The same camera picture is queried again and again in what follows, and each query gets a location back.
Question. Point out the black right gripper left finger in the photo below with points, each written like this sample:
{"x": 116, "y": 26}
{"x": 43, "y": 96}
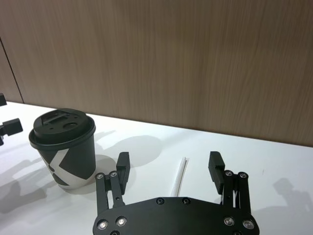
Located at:
{"x": 111, "y": 191}

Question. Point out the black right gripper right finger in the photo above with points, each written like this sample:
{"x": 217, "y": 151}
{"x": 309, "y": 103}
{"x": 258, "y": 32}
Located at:
{"x": 238, "y": 193}

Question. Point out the black and white paper cup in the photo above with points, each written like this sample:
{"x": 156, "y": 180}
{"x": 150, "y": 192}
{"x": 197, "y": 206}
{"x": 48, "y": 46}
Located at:
{"x": 80, "y": 164}

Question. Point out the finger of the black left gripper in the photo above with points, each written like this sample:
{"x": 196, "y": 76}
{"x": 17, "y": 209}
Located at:
{"x": 2, "y": 100}
{"x": 12, "y": 127}

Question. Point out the black plastic cup lid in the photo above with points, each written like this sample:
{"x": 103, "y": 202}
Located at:
{"x": 61, "y": 127}

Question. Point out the white wrapped straw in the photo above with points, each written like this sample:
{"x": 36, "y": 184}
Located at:
{"x": 179, "y": 176}

